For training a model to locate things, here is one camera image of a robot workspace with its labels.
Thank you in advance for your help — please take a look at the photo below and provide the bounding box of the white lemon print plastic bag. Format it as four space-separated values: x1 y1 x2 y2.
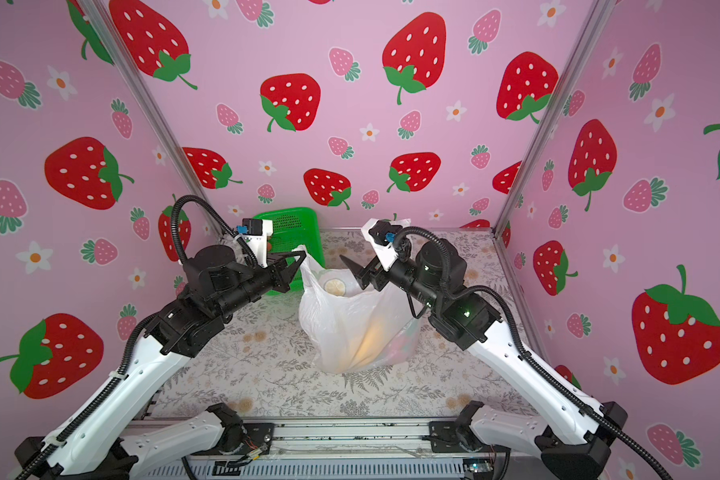
298 256 421 374

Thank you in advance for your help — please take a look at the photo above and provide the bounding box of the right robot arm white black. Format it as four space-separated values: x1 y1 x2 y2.
342 223 630 479

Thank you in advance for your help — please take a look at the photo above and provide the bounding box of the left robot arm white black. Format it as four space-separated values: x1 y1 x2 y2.
16 242 307 479

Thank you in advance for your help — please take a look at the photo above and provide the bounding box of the green plastic basket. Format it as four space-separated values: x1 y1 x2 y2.
255 207 325 266

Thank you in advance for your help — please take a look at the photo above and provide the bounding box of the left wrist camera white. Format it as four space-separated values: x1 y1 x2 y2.
236 218 274 268

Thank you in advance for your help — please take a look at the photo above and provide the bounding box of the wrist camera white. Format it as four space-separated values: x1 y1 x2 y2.
361 218 411 271
236 218 274 268

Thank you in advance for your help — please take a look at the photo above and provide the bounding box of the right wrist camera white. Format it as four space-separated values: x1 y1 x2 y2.
361 218 411 271

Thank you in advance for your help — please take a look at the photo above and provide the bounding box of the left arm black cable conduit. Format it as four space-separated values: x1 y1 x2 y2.
11 194 259 480

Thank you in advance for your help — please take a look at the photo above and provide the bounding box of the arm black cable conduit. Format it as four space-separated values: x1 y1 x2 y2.
392 226 676 480
11 194 259 480

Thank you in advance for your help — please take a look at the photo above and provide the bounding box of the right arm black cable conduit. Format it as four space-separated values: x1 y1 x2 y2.
392 226 676 480

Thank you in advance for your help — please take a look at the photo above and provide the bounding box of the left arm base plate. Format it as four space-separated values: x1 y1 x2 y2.
193 422 275 458

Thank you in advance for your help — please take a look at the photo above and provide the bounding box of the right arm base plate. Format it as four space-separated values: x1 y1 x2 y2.
421 400 491 453

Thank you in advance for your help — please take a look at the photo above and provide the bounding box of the aluminium front rail frame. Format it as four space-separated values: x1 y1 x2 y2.
121 417 518 479

